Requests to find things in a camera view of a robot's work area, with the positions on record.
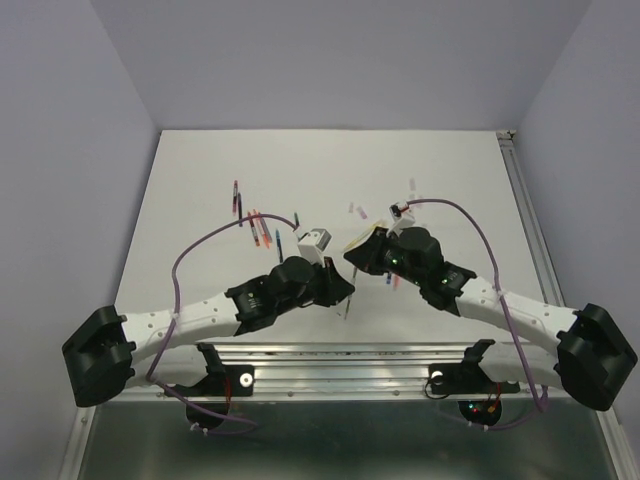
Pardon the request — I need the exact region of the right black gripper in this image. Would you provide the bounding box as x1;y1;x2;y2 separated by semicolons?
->
343;225;425;287

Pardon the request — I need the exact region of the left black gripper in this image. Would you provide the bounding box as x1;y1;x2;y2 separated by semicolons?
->
275;254;353;315

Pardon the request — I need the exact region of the green white pen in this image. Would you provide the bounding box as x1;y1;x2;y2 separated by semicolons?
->
343;266;358;321

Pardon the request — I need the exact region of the purple pen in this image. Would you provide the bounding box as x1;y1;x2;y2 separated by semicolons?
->
236;192;244;228

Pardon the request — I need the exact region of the magenta pen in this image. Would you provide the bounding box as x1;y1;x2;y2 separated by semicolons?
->
232;180;239;215

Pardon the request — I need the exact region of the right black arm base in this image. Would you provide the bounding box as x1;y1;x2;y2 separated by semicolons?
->
423;339;520;429

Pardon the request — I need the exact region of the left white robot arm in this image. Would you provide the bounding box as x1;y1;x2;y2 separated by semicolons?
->
62;256;355;407

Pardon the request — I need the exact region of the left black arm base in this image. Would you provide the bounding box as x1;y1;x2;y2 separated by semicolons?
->
170;343;257;436

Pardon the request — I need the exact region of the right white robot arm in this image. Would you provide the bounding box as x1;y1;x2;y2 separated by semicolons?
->
344;227;638;411

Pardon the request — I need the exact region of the yellow pen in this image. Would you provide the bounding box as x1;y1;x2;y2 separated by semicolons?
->
343;221;386;253

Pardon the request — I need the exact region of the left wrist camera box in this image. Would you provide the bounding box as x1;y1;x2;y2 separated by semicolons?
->
297;228;332;265

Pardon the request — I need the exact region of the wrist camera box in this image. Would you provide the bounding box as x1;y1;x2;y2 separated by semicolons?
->
297;228;332;265
387;201;415;237

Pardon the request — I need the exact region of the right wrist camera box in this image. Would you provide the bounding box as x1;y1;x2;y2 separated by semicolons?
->
387;201;415;237

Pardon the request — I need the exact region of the aluminium front rail frame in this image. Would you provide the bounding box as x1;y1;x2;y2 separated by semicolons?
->
89;343;577;406

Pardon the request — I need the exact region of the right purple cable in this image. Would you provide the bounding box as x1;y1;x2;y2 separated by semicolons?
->
404;198;549;431

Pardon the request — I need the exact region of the purple cable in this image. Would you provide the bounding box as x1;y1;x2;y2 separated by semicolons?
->
404;198;549;431
146;213;304;435

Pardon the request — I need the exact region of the aluminium right side rail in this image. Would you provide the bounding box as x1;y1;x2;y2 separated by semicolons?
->
496;130;565;306

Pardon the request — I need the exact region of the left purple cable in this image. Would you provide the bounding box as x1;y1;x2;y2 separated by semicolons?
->
146;213;304;435

